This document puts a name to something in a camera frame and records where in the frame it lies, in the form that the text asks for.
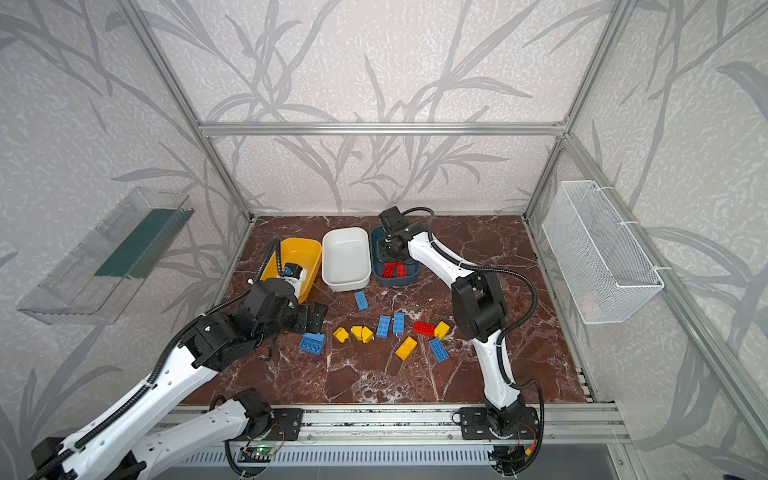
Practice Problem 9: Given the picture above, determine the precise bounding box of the yellow sloped lego left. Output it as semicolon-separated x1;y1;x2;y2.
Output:
333;327;350;344

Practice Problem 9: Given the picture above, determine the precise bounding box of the blue lego centre left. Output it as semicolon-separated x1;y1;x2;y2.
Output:
376;315;391;339

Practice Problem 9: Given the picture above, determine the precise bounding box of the dark teal plastic bin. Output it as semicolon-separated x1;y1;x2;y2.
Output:
369;226;421;287

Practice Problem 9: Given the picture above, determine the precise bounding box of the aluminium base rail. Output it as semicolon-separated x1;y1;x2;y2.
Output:
128;403;631;448

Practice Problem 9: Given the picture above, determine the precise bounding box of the yellow long lego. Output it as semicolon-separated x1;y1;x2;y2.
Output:
395;336;418;361

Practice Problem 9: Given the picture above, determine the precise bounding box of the blue lego near bins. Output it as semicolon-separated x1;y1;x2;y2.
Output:
354;291;369;311

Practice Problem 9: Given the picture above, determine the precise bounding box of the blue stacked lego left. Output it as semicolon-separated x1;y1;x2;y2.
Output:
299;333;326;356

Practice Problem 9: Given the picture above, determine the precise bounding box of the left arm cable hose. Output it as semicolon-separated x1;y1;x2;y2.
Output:
29;236;283;480

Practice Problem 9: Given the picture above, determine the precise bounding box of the red lego cluster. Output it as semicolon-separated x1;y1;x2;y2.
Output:
413;321;435;338

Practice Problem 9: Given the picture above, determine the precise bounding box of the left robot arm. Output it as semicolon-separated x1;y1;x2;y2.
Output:
32;278;328;479

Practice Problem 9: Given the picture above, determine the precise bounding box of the white wire mesh basket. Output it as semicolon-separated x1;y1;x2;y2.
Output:
542;180;664;325

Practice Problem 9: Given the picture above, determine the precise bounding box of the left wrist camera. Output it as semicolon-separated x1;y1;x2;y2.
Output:
279;263;307;297

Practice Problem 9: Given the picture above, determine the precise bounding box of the green circuit board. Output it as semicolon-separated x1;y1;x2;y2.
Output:
237;445;281;464

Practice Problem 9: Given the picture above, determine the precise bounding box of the white plastic bin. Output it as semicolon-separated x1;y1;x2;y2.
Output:
321;227;372;292

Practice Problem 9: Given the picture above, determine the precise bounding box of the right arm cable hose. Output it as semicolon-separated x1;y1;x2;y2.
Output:
400;206;546;475

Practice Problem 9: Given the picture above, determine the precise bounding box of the yellow plastic bin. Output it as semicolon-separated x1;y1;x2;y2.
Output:
280;238;322;303

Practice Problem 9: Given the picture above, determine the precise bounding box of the blue lego centre right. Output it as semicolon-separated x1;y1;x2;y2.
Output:
393;312;405;335

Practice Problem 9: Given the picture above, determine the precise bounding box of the yellow sloped lego pair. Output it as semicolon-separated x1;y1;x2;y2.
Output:
351;326;374;344

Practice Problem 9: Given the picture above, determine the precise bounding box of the clear acrylic wall shelf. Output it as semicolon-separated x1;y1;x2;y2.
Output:
17;187;194;326

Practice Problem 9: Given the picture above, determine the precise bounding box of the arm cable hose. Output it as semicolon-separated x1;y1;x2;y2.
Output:
29;236;283;480
400;206;546;475

